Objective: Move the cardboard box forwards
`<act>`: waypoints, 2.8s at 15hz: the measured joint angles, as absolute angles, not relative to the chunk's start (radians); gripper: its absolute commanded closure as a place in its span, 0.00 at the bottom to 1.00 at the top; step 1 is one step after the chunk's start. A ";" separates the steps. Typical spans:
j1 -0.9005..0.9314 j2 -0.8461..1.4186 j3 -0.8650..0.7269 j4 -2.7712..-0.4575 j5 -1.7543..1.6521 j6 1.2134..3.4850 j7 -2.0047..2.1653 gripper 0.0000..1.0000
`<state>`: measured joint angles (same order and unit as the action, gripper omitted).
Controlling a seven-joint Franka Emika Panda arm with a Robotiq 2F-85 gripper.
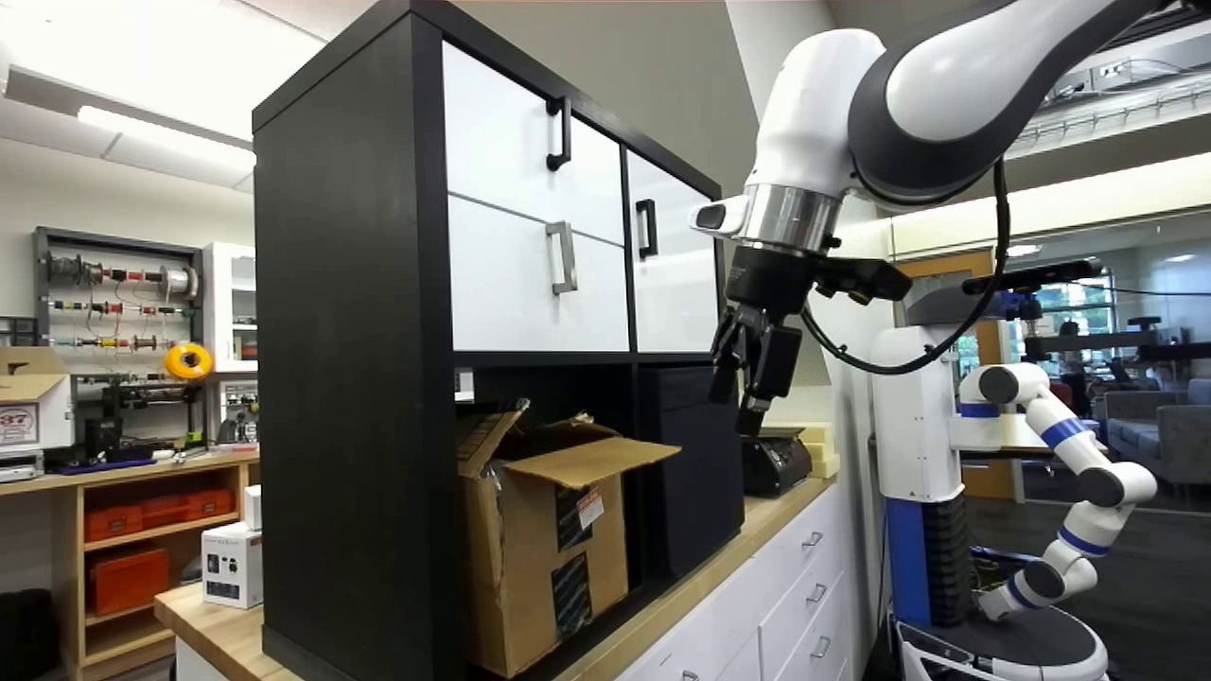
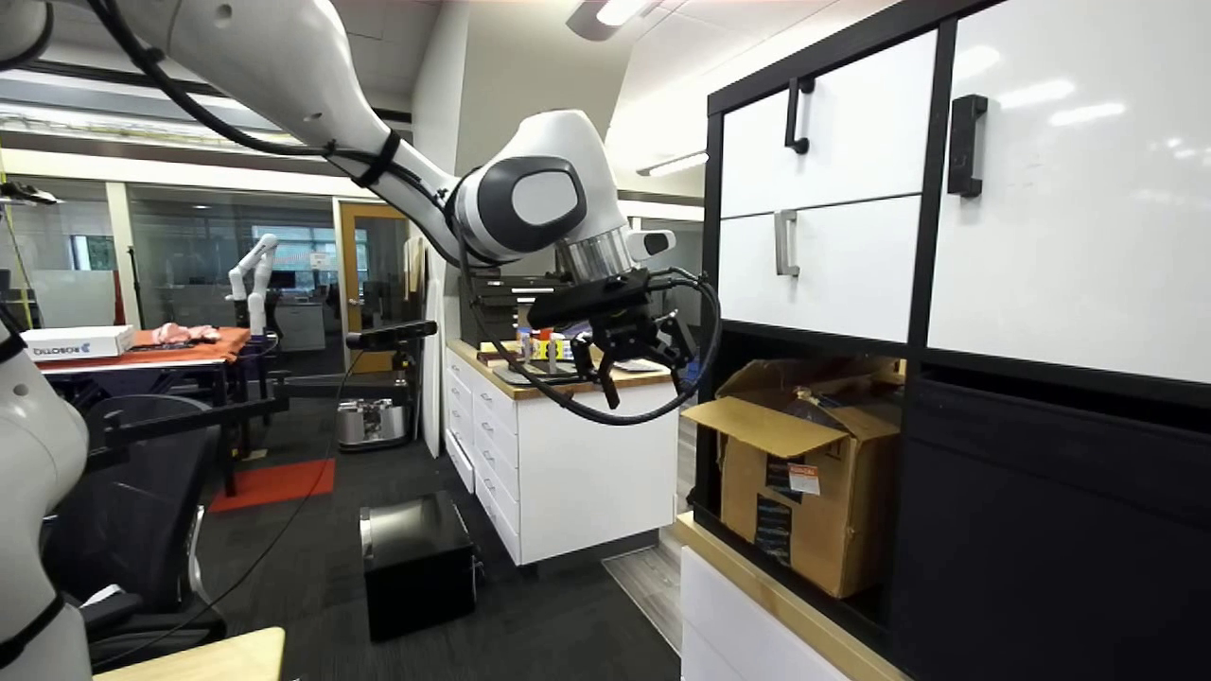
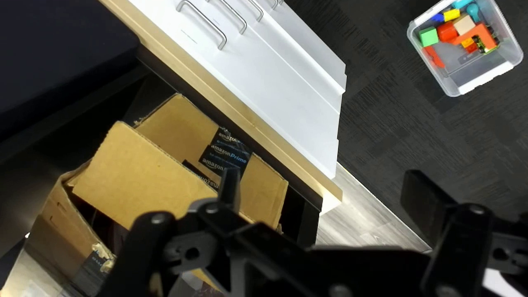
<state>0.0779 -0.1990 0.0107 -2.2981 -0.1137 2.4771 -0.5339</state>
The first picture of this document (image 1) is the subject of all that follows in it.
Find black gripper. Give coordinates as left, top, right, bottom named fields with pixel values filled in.
left=703, top=244, right=823, bottom=438

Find brown cardboard box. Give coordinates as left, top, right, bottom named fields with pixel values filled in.
left=455, top=396, right=683, bottom=681

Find small white printed box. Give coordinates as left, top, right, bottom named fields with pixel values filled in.
left=196, top=517, right=267, bottom=613

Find white carton with cardboard flap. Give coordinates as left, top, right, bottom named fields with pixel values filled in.
left=0, top=348, right=78, bottom=487

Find black countertop device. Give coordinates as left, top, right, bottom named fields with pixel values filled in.
left=736, top=423, right=818, bottom=500

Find pale yellow foam block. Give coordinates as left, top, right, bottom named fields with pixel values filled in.
left=807, top=423, right=842, bottom=484

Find white blue mobile robot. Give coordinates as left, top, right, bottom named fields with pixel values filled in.
left=867, top=254, right=1160, bottom=681

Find white drawer counter wooden top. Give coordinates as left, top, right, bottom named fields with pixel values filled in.
left=152, top=467, right=876, bottom=681

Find black shelf cabinet white doors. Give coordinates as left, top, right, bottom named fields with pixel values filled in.
left=250, top=0, right=749, bottom=681

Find yellow spool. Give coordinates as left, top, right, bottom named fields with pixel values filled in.
left=157, top=336, right=218, bottom=385

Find black 3D printer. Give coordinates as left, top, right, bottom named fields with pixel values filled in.
left=69, top=370, right=210, bottom=473

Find grey tool pegboard rack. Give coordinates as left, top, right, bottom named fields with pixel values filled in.
left=31, top=223, right=210, bottom=361

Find small orange storage bin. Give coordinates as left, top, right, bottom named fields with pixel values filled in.
left=81, top=500, right=152, bottom=547

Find large orange storage bin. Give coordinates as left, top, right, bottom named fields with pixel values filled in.
left=81, top=545, right=176, bottom=621

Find wooden workbench shelf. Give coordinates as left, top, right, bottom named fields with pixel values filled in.
left=0, top=445, right=264, bottom=681

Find black floor bin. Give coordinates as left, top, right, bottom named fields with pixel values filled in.
left=0, top=585, right=60, bottom=681

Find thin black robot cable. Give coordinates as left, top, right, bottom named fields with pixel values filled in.
left=794, top=154, right=1016, bottom=381

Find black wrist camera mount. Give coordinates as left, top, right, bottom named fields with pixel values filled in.
left=809, top=254, right=917, bottom=307

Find black door handle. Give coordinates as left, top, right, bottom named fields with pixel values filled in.
left=631, top=194, right=660, bottom=265

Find silver drawer handle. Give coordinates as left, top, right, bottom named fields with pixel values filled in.
left=539, top=216, right=586, bottom=303

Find black drawer handle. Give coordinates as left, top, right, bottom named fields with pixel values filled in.
left=539, top=95, right=580, bottom=179

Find white wall cabinet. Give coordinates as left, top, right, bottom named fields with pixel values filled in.
left=205, top=237, right=264, bottom=380

